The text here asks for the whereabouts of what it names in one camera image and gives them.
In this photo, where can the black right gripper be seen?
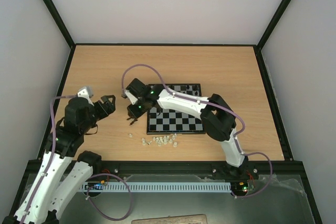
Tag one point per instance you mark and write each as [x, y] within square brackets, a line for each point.
[134, 112]

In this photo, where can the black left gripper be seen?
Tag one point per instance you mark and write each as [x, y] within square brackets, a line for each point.
[111, 107]

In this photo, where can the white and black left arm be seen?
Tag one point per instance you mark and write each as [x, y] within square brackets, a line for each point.
[49, 194]

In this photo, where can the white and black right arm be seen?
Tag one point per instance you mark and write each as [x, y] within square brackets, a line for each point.
[219, 121]

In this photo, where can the white chess pieces cluster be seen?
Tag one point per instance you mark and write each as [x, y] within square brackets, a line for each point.
[165, 139]

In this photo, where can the small circuit board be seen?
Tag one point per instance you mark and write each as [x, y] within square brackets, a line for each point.
[246, 186]

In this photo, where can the black and grey chessboard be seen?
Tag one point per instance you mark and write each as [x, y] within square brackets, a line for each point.
[167, 121]

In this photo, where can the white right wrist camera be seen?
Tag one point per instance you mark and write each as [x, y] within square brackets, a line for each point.
[128, 95]

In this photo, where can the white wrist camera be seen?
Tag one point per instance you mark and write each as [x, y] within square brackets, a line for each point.
[128, 95]
[86, 92]

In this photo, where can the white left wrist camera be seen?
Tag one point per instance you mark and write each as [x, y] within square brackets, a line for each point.
[86, 92]

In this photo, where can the light blue cable duct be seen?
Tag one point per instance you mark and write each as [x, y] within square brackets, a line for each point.
[158, 187]

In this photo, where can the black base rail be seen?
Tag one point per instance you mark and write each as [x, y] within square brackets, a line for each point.
[219, 170]

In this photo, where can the black enclosure frame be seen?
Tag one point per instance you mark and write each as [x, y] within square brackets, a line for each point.
[299, 56]

